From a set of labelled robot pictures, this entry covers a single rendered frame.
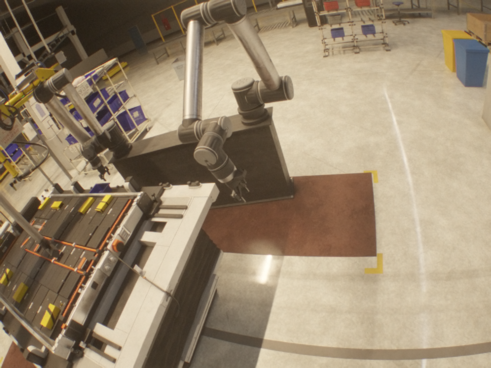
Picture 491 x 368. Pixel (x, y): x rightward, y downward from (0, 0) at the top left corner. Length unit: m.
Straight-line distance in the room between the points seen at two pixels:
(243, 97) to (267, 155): 0.59
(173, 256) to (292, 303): 1.01
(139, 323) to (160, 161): 1.71
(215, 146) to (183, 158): 1.48
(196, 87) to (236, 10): 0.49
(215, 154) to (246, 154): 1.31
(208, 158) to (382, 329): 1.63
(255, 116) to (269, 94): 0.25
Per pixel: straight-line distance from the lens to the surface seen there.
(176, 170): 2.80
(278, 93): 2.12
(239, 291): 2.36
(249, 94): 2.19
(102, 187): 2.70
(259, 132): 2.33
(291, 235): 2.51
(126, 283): 1.90
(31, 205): 3.28
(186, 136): 1.39
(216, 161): 1.21
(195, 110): 1.41
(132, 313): 1.65
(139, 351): 1.54
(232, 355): 2.20
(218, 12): 1.62
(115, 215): 2.01
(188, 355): 1.88
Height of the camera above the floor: 2.01
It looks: 39 degrees down
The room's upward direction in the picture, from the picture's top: 24 degrees counter-clockwise
